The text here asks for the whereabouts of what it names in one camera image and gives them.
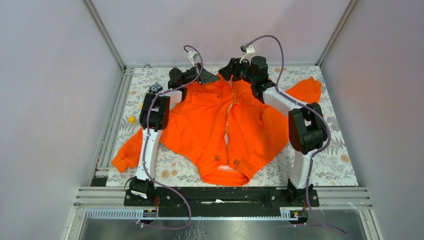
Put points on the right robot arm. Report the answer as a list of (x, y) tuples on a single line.
[(307, 129)]

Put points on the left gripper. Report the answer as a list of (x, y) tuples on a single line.
[(205, 77)]

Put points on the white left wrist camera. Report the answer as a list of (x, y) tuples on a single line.
[(192, 56)]

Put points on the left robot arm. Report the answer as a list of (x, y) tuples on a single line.
[(154, 119)]

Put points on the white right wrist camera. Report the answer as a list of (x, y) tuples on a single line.
[(247, 51)]

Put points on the yellow toy block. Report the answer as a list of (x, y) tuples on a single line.
[(132, 120)]

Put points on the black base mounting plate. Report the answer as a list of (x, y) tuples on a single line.
[(221, 201)]

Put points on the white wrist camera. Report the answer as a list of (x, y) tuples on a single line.
[(192, 56), (247, 51)]

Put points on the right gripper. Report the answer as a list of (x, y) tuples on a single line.
[(232, 68)]

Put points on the orange zip jacket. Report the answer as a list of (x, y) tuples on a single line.
[(226, 132)]

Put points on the floral table mat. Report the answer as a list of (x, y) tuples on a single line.
[(332, 167)]

